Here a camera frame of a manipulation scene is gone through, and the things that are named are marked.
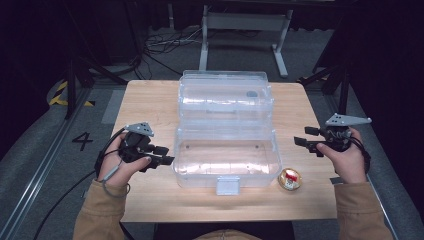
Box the aluminium floor rail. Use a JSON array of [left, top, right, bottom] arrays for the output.
[[0, 89, 91, 240], [346, 86, 401, 240]]

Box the grey wrist cord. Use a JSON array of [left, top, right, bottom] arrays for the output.
[[101, 159, 131, 198]]

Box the person's tan jacket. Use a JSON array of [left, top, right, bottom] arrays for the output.
[[194, 229, 264, 240]]

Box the clear plastic storage box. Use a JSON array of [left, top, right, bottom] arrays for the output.
[[172, 69, 284, 197]]

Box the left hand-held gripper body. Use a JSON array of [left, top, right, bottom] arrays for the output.
[[119, 121, 156, 173]]

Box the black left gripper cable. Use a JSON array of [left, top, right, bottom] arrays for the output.
[[33, 128, 127, 240]]

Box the round gold foil packet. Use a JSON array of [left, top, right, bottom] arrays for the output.
[[277, 167, 303, 192]]

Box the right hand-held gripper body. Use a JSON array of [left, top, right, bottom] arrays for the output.
[[311, 113, 373, 158]]

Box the white metal desk frame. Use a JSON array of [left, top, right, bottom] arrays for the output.
[[198, 4, 294, 79]]

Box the person's left hand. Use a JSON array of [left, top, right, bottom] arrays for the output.
[[97, 132, 153, 188]]

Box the person's right hand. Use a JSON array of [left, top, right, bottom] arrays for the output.
[[316, 128, 368, 185]]

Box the bundle of floor cables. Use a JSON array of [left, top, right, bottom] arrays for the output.
[[143, 28, 204, 81]]

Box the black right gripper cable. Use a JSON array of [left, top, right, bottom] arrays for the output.
[[346, 133, 372, 174]]

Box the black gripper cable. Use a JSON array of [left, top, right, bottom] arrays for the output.
[[346, 133, 372, 174], [33, 128, 127, 240]]

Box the black metal stand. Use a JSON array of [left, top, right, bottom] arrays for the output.
[[64, 56, 129, 120], [296, 63, 351, 116]]

